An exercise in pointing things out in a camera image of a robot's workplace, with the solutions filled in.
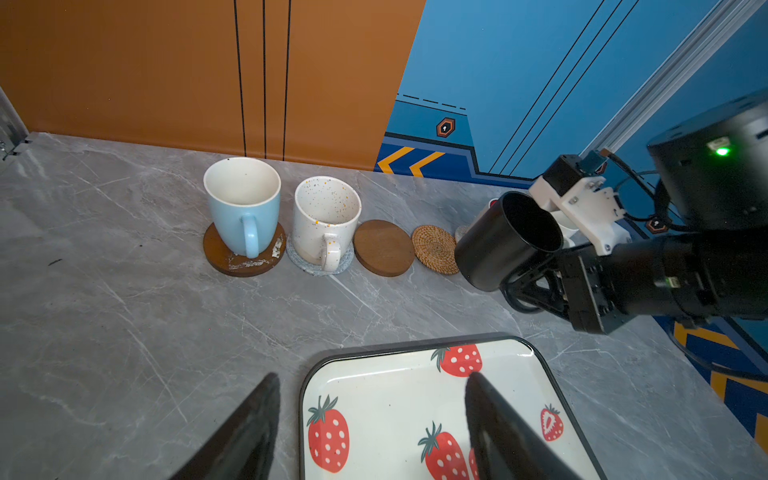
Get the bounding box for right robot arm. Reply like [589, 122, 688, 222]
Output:
[502, 90, 767, 334]

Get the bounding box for strawberry print serving tray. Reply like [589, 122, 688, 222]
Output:
[299, 333, 605, 479]

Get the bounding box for aluminium corner post left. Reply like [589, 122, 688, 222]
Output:
[0, 90, 29, 164]

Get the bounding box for woven rattan round coaster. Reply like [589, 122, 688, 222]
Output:
[411, 225, 459, 276]

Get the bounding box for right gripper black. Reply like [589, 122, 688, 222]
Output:
[500, 245, 633, 335]

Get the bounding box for white mug blue handle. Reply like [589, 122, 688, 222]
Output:
[203, 157, 282, 259]

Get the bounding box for grey blue rope coaster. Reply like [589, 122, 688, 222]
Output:
[286, 238, 355, 277]

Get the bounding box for white multicolour woven rope coaster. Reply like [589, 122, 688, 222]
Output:
[454, 225, 469, 242]

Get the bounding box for dark scratched wooden coaster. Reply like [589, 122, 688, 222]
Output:
[203, 223, 287, 277]

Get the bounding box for plain white mug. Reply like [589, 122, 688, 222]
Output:
[551, 211, 579, 248]

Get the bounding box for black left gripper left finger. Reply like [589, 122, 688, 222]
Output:
[172, 373, 280, 479]

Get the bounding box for aluminium corner post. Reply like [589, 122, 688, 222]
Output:
[0, 90, 29, 164]
[581, 0, 765, 155]

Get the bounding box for brown round wooden coaster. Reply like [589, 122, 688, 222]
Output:
[353, 220, 415, 277]

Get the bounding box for black mug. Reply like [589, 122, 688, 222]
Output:
[454, 191, 563, 292]

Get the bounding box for aluminium corner post right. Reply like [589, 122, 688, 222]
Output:
[581, 0, 765, 155]

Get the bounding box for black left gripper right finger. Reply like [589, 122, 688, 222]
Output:
[465, 373, 585, 479]

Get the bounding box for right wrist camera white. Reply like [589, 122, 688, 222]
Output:
[529, 150, 631, 256]

